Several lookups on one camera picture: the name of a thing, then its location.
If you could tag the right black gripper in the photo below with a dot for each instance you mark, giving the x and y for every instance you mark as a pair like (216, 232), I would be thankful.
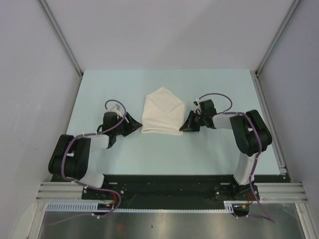
(189, 126)

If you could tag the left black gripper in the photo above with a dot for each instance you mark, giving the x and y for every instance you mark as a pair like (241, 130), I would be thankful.
(131, 126)

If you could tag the white cloth napkin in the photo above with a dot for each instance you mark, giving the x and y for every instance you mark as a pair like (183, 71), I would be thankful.
(163, 113)

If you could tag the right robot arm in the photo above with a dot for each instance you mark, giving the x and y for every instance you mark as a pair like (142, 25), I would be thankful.
(250, 132)

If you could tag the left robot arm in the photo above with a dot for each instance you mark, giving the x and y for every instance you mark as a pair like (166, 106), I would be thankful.
(71, 156)

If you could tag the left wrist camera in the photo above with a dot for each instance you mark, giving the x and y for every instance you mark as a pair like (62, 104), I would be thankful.
(116, 109)

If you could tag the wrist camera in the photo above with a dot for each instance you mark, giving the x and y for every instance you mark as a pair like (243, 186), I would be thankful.
(116, 109)
(196, 103)

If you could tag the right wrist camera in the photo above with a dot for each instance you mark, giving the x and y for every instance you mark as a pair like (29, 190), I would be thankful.
(196, 103)

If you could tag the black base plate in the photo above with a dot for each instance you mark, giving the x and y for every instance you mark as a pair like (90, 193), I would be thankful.
(174, 192)

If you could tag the aluminium frame rail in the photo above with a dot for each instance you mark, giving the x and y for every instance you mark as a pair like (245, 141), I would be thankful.
(59, 191)

